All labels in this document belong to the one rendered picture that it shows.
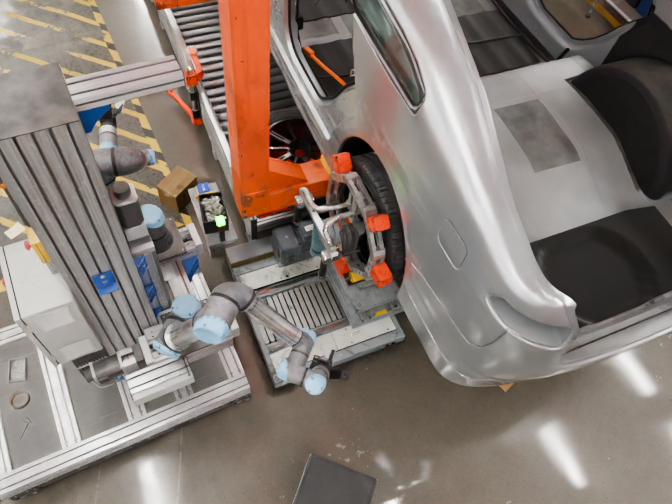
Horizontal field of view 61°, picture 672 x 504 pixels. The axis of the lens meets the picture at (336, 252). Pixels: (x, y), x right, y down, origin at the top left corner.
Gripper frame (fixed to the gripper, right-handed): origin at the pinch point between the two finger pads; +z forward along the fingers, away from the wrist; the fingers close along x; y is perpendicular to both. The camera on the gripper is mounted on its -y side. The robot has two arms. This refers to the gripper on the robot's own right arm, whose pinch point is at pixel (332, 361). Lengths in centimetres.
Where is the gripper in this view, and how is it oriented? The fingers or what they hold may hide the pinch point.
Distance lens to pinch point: 253.9
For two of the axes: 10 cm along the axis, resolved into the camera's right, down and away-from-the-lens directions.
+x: -2.4, 9.6, 1.2
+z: 1.2, -0.9, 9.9
